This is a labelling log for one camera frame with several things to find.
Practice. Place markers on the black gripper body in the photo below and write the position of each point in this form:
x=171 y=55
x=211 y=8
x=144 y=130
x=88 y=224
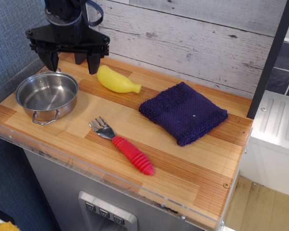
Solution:
x=78 y=38

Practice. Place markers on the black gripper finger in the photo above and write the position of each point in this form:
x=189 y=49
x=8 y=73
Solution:
x=93 y=61
x=50 y=59

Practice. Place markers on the stainless steel pot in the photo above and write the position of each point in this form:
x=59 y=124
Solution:
x=47 y=96

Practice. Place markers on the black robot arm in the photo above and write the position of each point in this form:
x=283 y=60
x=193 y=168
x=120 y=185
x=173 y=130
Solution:
x=71 y=12

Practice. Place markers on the purple folded cloth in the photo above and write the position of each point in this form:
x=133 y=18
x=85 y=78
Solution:
x=184 y=113

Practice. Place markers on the yellow plastic banana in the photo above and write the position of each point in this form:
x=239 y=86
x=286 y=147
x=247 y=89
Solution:
x=115 y=81

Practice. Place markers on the silver button panel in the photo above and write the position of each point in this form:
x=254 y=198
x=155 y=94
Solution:
x=100 y=215

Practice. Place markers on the yellow object bottom left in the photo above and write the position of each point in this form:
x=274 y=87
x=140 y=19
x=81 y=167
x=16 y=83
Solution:
x=7 y=226

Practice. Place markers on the white ridged sink counter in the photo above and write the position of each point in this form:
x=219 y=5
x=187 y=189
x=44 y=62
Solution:
x=271 y=123

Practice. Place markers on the dark left frame post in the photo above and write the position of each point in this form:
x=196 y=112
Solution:
x=80 y=57

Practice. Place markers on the dark frame post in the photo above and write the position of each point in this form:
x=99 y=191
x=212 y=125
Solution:
x=80 y=57
x=269 y=64

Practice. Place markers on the red handled fork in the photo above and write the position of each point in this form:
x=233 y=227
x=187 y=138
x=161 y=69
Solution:
x=134 y=155

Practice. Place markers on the dark right frame post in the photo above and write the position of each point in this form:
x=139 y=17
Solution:
x=269 y=64

